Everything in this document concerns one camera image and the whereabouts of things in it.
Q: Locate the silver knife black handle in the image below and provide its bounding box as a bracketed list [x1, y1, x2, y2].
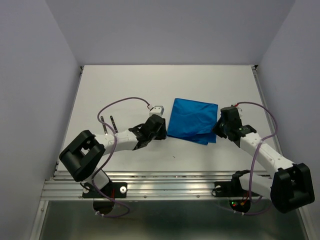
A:
[100, 115, 108, 135]

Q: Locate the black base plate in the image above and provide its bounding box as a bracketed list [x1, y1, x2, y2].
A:
[211, 180, 248, 198]
[80, 181, 128, 199]

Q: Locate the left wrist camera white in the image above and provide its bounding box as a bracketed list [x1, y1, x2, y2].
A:
[147, 104, 165, 117]

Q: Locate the aluminium frame rail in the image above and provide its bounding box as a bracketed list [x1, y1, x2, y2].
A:
[29, 64, 311, 240]

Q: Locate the silver fork black handle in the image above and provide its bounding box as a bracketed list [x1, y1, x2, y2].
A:
[109, 115, 118, 133]

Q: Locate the blue satin napkin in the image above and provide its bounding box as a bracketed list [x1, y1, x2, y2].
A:
[167, 98, 218, 145]

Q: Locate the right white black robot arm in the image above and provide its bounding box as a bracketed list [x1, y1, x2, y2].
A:
[211, 105, 315, 214]

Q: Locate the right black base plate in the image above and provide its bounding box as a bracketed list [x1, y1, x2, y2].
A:
[211, 180, 248, 198]

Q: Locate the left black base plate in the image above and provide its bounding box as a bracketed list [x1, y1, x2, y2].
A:
[80, 181, 128, 199]

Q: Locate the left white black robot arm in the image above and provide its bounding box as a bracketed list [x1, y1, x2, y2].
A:
[59, 114, 167, 197]

